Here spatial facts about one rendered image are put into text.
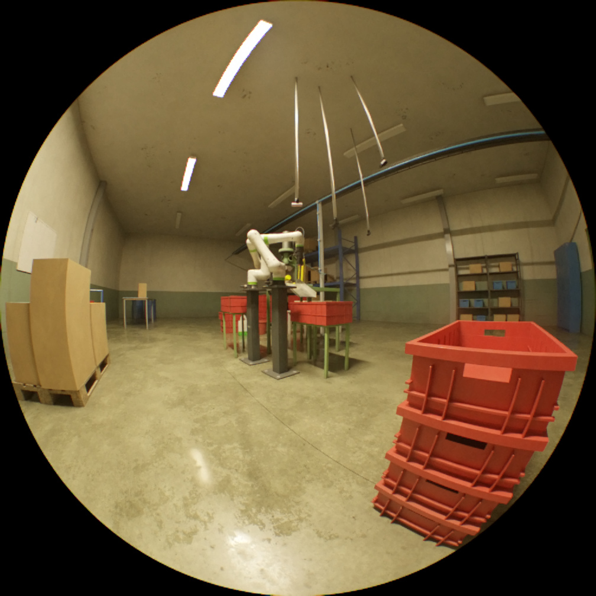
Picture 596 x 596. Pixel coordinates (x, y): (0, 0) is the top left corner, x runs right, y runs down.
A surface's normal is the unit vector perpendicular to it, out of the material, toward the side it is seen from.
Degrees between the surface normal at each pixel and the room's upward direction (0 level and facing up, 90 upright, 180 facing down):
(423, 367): 90
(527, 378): 90
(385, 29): 180
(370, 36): 180
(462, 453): 90
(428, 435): 90
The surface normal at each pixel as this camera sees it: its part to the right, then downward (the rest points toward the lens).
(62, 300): 0.66, -0.02
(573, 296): -0.79, -0.01
